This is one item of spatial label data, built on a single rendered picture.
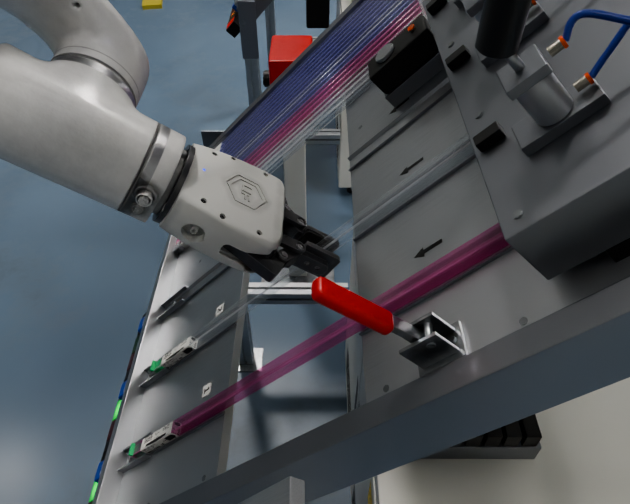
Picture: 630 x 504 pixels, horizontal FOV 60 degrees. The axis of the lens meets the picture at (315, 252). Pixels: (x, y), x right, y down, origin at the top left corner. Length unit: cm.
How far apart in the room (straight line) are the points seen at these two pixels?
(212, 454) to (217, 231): 21
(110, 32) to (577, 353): 42
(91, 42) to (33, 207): 185
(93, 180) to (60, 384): 130
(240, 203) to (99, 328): 136
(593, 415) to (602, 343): 58
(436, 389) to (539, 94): 18
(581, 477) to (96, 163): 71
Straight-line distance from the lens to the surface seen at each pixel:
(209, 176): 49
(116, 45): 51
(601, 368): 36
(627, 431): 92
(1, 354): 187
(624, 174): 31
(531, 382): 36
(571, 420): 90
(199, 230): 48
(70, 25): 52
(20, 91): 46
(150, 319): 81
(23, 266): 210
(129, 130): 46
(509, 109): 38
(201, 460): 57
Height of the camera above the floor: 134
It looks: 45 degrees down
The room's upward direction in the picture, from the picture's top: straight up
